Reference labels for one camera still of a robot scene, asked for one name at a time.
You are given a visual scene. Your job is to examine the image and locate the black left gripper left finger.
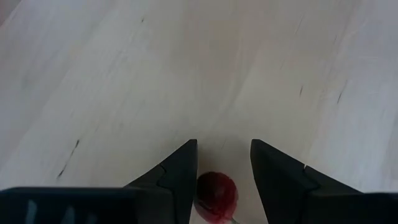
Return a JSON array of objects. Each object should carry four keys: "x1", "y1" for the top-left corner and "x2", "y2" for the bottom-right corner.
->
[{"x1": 124, "y1": 139, "x2": 198, "y2": 224}]

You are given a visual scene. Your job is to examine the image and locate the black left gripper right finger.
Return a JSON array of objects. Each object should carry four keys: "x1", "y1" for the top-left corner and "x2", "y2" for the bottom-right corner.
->
[{"x1": 250, "y1": 139, "x2": 363, "y2": 224}]

